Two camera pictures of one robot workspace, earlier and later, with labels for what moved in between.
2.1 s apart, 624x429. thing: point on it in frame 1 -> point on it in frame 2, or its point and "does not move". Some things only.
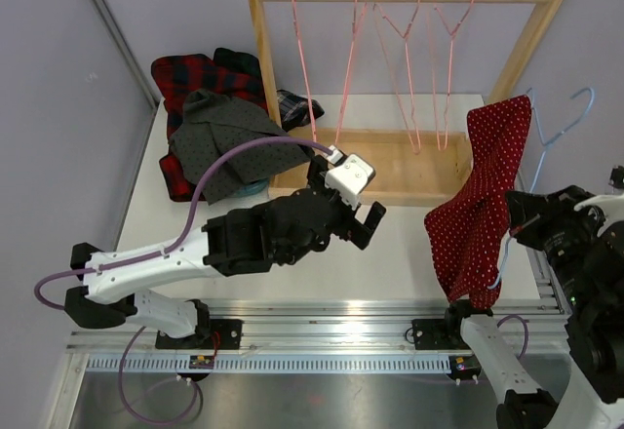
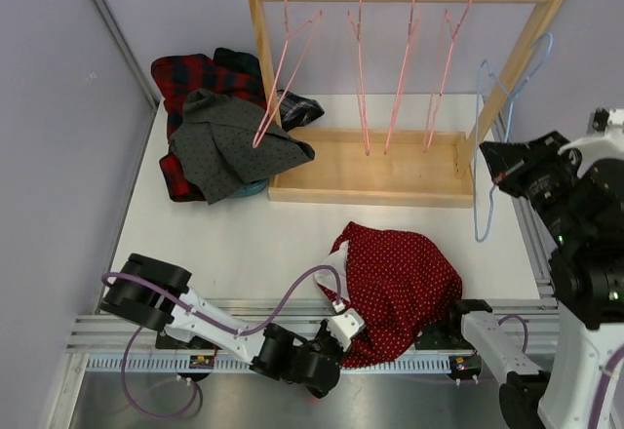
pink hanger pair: x=358 y=21 -> x=362 y=74
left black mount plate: x=220 y=334 does not move
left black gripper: x=317 y=178 -> x=324 y=331
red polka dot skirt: x=468 y=233 -> x=398 y=283
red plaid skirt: x=176 y=75 does not move
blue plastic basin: x=253 y=188 does not move
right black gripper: x=528 y=211 -> x=506 y=158
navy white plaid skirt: x=294 y=109 does not move
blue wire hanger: x=547 y=144 -> x=482 y=224
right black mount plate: x=439 y=334 does not move
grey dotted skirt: x=213 y=125 does not move
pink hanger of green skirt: x=300 y=59 -> x=257 y=139
